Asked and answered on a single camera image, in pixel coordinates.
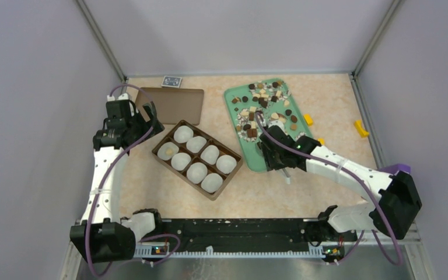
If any blue card deck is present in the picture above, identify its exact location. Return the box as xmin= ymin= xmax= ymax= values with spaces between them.
xmin=161 ymin=75 xmax=183 ymax=88

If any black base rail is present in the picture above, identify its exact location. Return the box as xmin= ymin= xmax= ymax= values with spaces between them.
xmin=134 ymin=218 xmax=358 ymax=263

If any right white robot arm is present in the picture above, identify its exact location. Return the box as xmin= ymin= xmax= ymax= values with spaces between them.
xmin=260 ymin=125 xmax=422 ymax=240

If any green floral tray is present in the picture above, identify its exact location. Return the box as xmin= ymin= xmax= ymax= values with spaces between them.
xmin=223 ymin=78 xmax=313 ymax=173

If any white paper cup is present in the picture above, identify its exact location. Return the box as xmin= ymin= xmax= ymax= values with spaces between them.
xmin=216 ymin=155 xmax=237 ymax=174
xmin=187 ymin=162 xmax=208 ymax=184
xmin=157 ymin=141 xmax=179 ymax=161
xmin=173 ymin=125 xmax=194 ymax=144
xmin=170 ymin=152 xmax=191 ymax=172
xmin=201 ymin=173 xmax=223 ymax=194
xmin=200 ymin=145 xmax=220 ymax=165
xmin=186 ymin=136 xmax=207 ymax=154

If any brown box lid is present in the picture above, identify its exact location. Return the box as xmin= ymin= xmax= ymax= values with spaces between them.
xmin=142 ymin=87 xmax=205 ymax=125

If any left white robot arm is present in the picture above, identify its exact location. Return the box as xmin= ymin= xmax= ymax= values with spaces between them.
xmin=69 ymin=94 xmax=164 ymax=264

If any yellow foam block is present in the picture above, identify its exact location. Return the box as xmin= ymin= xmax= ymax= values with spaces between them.
xmin=303 ymin=114 xmax=314 ymax=127

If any yellow plastic clip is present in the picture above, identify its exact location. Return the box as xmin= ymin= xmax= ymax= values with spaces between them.
xmin=353 ymin=120 xmax=370 ymax=138

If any brown chocolate box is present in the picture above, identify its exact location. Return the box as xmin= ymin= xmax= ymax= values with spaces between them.
xmin=152 ymin=120 xmax=243 ymax=201

